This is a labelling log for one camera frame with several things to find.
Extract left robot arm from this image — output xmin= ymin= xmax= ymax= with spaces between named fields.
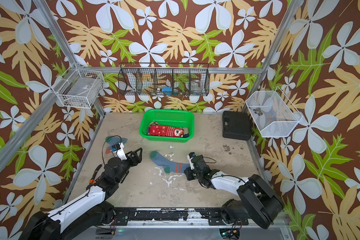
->
xmin=20 ymin=148 xmax=143 ymax=240

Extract black plastic tool case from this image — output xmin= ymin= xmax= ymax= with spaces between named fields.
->
xmin=222 ymin=111 xmax=252 ymax=141

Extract white wire basket left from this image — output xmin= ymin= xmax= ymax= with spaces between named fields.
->
xmin=54 ymin=64 xmax=105 ymax=109

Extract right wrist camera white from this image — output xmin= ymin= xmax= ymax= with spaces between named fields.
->
xmin=187 ymin=152 xmax=196 ymax=170

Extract black left camera cable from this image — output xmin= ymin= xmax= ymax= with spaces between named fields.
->
xmin=101 ymin=135 xmax=123 ymax=166

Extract red christmas sock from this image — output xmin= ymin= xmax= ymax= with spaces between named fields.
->
xmin=147 ymin=125 xmax=185 ymax=138

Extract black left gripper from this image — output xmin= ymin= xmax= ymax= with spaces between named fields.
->
xmin=115 ymin=147 xmax=142 ymax=184

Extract blue green orange sock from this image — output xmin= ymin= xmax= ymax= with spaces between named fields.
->
xmin=105 ymin=136 xmax=128 ymax=154
xmin=150 ymin=151 xmax=190 ymax=174

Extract black wire shelf basket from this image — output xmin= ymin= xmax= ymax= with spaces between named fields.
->
xmin=117 ymin=63 xmax=210 ymax=97

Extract green plastic basket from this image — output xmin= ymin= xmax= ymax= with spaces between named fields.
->
xmin=139 ymin=109 xmax=195 ymax=143

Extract orange black pliers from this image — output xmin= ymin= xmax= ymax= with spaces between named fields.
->
xmin=89 ymin=164 xmax=102 ymax=185

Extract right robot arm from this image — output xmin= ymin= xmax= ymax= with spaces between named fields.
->
xmin=184 ymin=152 xmax=284 ymax=229

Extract white mesh basket right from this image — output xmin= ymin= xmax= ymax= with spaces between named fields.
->
xmin=246 ymin=87 xmax=303 ymax=138

